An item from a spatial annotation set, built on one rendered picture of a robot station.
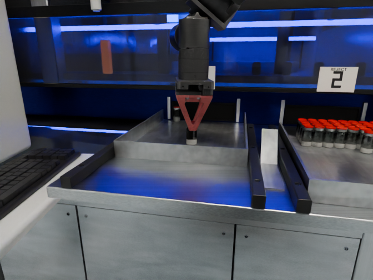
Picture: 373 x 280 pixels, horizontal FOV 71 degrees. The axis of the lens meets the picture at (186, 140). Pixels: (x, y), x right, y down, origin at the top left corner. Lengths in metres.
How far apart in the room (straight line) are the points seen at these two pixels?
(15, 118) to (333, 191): 0.80
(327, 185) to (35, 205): 0.50
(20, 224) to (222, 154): 0.37
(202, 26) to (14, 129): 0.61
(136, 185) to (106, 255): 0.68
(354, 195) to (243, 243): 0.55
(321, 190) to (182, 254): 0.65
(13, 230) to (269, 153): 0.46
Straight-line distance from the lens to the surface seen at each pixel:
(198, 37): 0.49
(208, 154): 0.49
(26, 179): 0.64
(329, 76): 0.75
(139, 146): 0.52
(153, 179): 0.44
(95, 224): 1.03
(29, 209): 0.58
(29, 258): 1.31
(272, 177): 0.46
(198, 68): 0.49
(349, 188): 0.41
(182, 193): 0.40
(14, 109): 0.89
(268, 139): 0.53
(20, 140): 0.91
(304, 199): 0.37
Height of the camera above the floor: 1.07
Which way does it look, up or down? 17 degrees down
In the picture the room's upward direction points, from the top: straight up
